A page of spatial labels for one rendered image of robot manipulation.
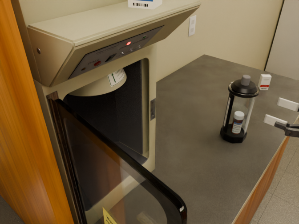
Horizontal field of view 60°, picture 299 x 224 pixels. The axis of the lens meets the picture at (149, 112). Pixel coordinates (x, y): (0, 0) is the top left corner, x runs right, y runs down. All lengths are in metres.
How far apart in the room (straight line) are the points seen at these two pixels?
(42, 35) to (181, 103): 0.95
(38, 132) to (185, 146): 0.72
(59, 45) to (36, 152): 0.16
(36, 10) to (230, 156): 0.81
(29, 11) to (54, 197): 0.30
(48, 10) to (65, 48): 0.11
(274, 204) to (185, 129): 1.25
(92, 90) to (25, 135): 0.25
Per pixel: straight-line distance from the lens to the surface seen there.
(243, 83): 0.98
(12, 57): 0.34
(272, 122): 0.94
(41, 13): 0.46
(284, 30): 3.49
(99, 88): 0.60
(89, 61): 0.44
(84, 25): 0.41
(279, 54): 3.57
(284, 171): 2.47
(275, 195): 2.25
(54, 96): 0.50
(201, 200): 0.86
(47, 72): 0.44
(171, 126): 1.12
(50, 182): 0.46
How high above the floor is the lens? 1.62
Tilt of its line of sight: 35 degrees down
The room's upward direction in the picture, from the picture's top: straight up
